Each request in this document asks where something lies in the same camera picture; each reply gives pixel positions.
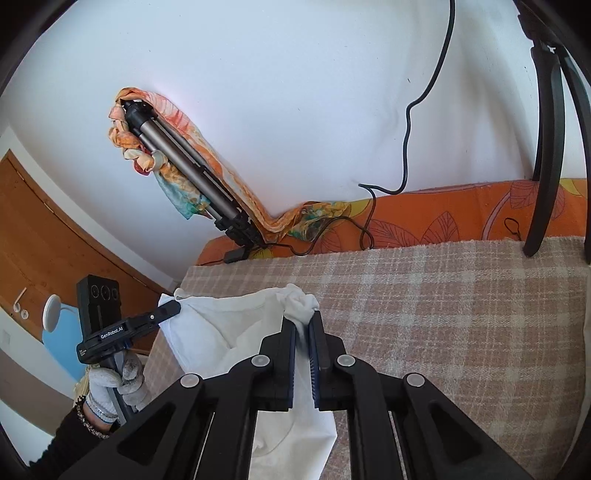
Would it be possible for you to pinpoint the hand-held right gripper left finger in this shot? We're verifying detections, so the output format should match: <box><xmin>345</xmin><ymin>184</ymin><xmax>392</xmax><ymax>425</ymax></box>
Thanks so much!
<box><xmin>60</xmin><ymin>318</ymin><xmax>297</xmax><ymax>480</ymax></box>

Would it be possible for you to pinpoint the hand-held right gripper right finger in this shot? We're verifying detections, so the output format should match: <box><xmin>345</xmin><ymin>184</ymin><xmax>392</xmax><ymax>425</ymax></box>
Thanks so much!
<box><xmin>308</xmin><ymin>310</ymin><xmax>536</xmax><ymax>480</ymax></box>

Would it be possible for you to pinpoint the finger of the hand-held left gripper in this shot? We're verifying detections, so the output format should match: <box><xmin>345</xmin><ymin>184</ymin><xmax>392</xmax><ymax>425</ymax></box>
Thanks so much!
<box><xmin>121</xmin><ymin>302</ymin><xmax>182</xmax><ymax>336</ymax></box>

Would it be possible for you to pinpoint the white t-shirt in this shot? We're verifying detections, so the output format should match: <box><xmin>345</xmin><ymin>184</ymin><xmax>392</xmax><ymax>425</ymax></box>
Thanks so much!
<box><xmin>159</xmin><ymin>284</ymin><xmax>338</xmax><ymax>480</ymax></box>

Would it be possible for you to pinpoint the person's left hand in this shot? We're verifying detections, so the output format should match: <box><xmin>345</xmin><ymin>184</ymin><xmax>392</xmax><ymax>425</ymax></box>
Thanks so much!
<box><xmin>85</xmin><ymin>354</ymin><xmax>149</xmax><ymax>431</ymax></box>

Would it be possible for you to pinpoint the white clip desk lamp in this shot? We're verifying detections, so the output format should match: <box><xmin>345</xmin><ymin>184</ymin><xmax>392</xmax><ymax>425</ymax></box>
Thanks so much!
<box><xmin>42</xmin><ymin>295</ymin><xmax>64</xmax><ymax>332</ymax></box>

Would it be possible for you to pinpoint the blue chair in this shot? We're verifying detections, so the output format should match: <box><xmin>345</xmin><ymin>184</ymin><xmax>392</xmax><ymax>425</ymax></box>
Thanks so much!
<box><xmin>43</xmin><ymin>302</ymin><xmax>93</xmax><ymax>385</ymax></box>

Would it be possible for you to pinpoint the wooden door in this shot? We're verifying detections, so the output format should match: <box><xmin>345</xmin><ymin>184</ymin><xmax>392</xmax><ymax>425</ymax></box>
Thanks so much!
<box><xmin>0</xmin><ymin>150</ymin><xmax>178</xmax><ymax>356</ymax></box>

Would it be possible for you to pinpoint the beige plaid blanket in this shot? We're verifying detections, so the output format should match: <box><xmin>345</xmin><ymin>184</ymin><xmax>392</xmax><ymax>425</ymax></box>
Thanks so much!
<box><xmin>145</xmin><ymin>235</ymin><xmax>591</xmax><ymax>480</ymax></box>

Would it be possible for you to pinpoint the folded silver tripod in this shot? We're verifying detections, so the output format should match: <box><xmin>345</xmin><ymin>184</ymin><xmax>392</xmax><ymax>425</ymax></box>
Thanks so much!
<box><xmin>121</xmin><ymin>99</ymin><xmax>267</xmax><ymax>251</ymax></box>

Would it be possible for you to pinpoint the colourful orange scarf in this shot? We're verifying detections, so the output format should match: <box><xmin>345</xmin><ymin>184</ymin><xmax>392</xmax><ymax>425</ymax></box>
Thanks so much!
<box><xmin>108</xmin><ymin>87</ymin><xmax>352</xmax><ymax>244</ymax></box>

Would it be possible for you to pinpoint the black power cable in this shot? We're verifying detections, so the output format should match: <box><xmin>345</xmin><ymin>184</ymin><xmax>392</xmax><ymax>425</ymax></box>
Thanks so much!
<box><xmin>265</xmin><ymin>0</ymin><xmax>456</xmax><ymax>257</ymax></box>

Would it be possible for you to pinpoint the black ring light tripod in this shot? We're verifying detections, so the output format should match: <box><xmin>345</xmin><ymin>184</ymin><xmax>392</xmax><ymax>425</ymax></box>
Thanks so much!
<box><xmin>522</xmin><ymin>0</ymin><xmax>591</xmax><ymax>265</ymax></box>

